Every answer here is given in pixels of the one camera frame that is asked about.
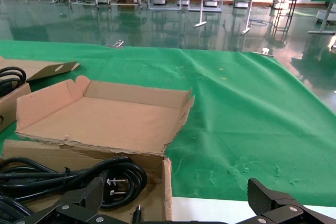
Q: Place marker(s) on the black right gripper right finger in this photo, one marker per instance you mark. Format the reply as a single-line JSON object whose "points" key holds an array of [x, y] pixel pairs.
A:
{"points": [[273, 205]]}

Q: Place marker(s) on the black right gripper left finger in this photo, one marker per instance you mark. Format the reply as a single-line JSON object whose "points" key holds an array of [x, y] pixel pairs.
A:
{"points": [[78, 208]]}

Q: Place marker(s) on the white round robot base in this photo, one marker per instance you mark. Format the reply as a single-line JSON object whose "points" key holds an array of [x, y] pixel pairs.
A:
{"points": [[328, 15]]}

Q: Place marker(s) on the torn-edged cardboard box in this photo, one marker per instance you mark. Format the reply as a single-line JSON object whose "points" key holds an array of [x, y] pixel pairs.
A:
{"points": [[105, 119]]}

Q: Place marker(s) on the cardboard box with oval holes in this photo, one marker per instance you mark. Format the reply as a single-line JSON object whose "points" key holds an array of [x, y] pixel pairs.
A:
{"points": [[13, 103]]}

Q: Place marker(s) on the small black jack plug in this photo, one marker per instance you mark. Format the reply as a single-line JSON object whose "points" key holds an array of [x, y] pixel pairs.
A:
{"points": [[137, 214]]}

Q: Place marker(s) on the green table cloth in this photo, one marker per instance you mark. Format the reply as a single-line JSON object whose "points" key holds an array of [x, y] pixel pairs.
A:
{"points": [[249, 116]]}

